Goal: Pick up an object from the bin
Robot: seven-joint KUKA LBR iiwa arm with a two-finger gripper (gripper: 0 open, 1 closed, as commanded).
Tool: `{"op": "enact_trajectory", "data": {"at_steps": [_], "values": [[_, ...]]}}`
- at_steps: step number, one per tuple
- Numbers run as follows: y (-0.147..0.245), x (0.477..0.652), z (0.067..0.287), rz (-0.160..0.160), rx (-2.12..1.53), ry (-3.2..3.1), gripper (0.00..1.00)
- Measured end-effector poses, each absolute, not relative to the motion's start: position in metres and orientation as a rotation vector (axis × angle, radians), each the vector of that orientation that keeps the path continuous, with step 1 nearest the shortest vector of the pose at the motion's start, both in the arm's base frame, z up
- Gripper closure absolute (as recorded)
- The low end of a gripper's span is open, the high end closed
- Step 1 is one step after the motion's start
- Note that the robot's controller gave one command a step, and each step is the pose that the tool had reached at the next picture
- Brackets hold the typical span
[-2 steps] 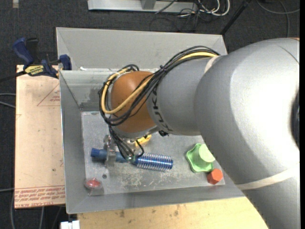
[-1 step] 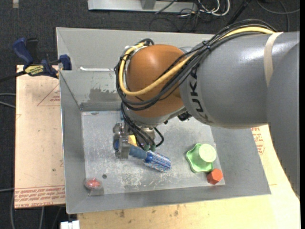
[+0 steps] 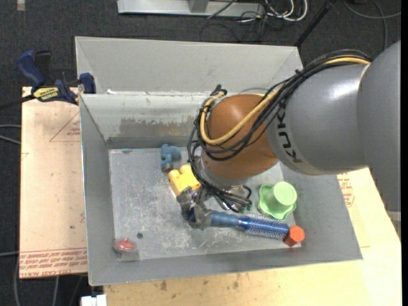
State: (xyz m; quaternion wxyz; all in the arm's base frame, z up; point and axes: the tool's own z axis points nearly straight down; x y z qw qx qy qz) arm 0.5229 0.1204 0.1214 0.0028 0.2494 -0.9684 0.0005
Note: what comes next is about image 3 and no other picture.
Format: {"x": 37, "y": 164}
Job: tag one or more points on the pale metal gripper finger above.
{"x": 204, "y": 211}
{"x": 197, "y": 223}

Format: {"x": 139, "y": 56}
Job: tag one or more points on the blue hairbrush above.
{"x": 264, "y": 225}

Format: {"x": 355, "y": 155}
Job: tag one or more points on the yellow toy block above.
{"x": 183, "y": 178}

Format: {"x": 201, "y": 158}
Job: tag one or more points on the grey metal bin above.
{"x": 153, "y": 202}

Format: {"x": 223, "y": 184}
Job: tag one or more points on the blue toy figure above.
{"x": 169, "y": 153}

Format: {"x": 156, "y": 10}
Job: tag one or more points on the red round spinning top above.
{"x": 124, "y": 244}

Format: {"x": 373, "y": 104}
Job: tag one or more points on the green flower-shaped cup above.
{"x": 280, "y": 198}

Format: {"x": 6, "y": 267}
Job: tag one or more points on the orange hexagonal block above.
{"x": 294, "y": 235}

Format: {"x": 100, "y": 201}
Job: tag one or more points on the brown cardboard board red print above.
{"x": 51, "y": 183}

